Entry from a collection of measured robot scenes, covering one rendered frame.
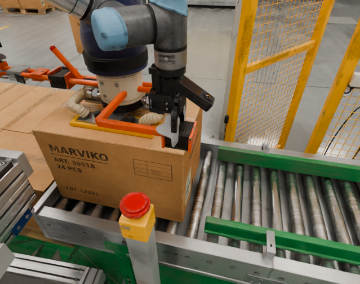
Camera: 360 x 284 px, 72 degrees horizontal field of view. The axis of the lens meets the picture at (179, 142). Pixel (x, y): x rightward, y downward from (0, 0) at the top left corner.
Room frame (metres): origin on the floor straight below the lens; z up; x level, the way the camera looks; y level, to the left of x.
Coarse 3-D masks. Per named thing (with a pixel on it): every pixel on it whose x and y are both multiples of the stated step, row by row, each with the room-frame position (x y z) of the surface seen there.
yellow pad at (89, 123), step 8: (96, 112) 0.82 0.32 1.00; (72, 120) 0.81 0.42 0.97; (80, 120) 0.80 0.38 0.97; (88, 120) 0.80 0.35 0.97; (128, 120) 0.77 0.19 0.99; (136, 120) 0.80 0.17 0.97; (88, 128) 0.77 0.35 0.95; (96, 128) 0.76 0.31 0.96; (104, 128) 0.76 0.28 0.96; (144, 136) 0.72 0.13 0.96; (152, 136) 0.71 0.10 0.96
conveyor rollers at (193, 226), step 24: (240, 168) 0.96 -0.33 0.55; (216, 192) 0.80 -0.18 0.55; (240, 192) 0.80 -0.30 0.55; (288, 192) 0.81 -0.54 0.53; (312, 192) 0.80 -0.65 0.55; (96, 216) 0.66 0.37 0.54; (120, 216) 0.67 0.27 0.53; (192, 216) 0.66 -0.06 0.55; (216, 216) 0.66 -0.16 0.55; (240, 216) 0.66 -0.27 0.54; (312, 216) 0.67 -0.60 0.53; (336, 216) 0.66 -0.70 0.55; (216, 240) 0.55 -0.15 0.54
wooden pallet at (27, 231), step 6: (24, 228) 0.93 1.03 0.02; (30, 228) 0.86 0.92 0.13; (36, 228) 0.85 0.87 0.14; (24, 234) 0.89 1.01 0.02; (30, 234) 0.89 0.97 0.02; (36, 234) 0.89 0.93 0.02; (42, 234) 0.89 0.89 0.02; (42, 240) 0.86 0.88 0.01; (48, 240) 0.85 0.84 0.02; (54, 240) 0.83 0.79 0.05; (66, 246) 0.82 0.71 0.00; (72, 246) 0.81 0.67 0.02
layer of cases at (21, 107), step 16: (0, 96) 1.78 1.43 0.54; (16, 96) 1.78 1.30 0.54; (32, 96) 1.78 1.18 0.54; (48, 96) 1.78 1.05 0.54; (64, 96) 1.78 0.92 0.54; (0, 112) 1.54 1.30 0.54; (16, 112) 1.54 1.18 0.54; (32, 112) 1.54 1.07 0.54; (48, 112) 1.54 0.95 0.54; (0, 128) 1.34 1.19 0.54; (16, 128) 1.34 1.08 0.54; (0, 144) 1.17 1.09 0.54; (16, 144) 1.17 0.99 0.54; (32, 144) 1.17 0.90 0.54; (32, 160) 1.03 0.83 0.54; (32, 176) 0.91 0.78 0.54; (48, 176) 0.91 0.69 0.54; (32, 224) 0.86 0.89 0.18
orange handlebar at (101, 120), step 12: (0, 72) 0.99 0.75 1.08; (36, 72) 0.97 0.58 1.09; (84, 84) 0.90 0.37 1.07; (96, 84) 0.89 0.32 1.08; (144, 84) 0.88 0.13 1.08; (120, 96) 0.77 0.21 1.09; (108, 108) 0.69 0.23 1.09; (96, 120) 0.63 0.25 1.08; (108, 120) 0.62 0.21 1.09; (144, 132) 0.58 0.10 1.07; (156, 132) 0.57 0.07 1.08
